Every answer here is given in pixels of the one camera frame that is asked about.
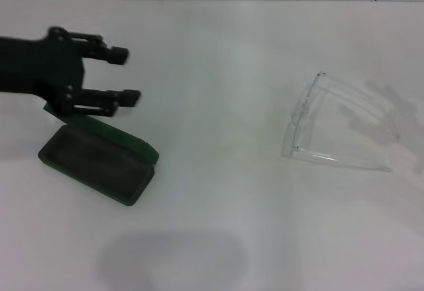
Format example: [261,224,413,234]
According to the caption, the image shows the clear white glasses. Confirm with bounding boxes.
[281,70,401,173]

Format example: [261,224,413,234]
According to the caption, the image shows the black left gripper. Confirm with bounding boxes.
[0,25,142,119]

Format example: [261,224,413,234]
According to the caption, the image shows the green glasses case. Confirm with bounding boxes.
[38,101,160,207]

